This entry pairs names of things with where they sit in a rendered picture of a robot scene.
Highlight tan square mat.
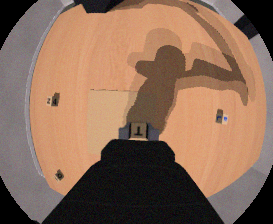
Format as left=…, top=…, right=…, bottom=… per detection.
left=87, top=90, right=157, bottom=155

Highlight beige letter block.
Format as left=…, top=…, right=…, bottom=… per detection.
left=131, top=121, right=147, bottom=139
left=216, top=113, right=228, bottom=125
left=46, top=96, right=59, bottom=107
left=53, top=172, right=64, bottom=182

